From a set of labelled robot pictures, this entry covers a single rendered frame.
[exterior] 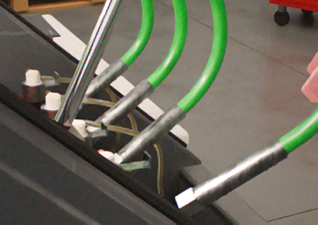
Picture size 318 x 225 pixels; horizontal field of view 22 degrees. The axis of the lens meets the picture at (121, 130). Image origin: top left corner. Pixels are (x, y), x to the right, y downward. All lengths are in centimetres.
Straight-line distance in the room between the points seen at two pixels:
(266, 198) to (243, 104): 94
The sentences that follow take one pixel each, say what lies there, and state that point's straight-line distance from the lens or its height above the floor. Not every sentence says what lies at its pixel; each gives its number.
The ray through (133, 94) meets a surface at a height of 113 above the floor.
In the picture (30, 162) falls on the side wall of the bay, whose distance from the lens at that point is 32.
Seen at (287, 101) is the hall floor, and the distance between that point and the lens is 403.
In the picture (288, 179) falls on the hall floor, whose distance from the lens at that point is 326.
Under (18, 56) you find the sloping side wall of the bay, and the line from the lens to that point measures 101.
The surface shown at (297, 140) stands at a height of 120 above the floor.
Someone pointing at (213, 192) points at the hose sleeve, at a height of 115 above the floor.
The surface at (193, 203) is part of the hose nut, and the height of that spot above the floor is 114.
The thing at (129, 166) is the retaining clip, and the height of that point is 113.
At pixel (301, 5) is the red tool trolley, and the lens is 513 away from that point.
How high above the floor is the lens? 146
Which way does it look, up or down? 24 degrees down
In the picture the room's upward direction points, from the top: 1 degrees counter-clockwise
